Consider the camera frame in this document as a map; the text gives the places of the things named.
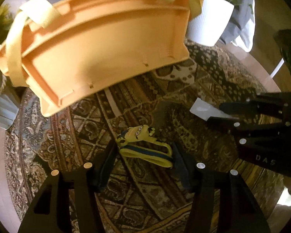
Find orange plastic crate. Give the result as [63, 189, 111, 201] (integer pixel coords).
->
[0, 0, 203, 117]

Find white paper tag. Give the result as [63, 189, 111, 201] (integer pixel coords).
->
[190, 98, 233, 121]

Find white ribbed plant pot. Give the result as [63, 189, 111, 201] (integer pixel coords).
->
[186, 0, 234, 47]

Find yellow minion plush strap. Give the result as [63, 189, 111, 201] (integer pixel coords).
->
[115, 124, 173, 168]

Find sunflower bouquet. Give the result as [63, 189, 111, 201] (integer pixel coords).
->
[0, 4, 13, 45]

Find patterned oriental rug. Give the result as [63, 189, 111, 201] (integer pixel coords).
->
[5, 42, 283, 232]

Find white cable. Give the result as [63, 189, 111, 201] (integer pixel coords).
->
[269, 23, 291, 78]

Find grey ribbed vase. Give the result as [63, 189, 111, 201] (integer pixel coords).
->
[0, 60, 20, 130]

